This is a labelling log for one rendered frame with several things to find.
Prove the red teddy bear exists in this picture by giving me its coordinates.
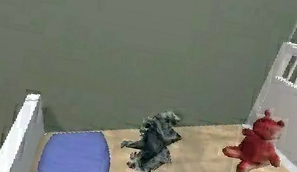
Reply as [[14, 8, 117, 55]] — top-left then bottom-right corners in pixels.
[[218, 102, 290, 172]]

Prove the grey dinosaur toy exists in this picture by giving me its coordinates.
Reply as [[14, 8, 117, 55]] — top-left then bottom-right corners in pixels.
[[115, 103, 187, 172]]

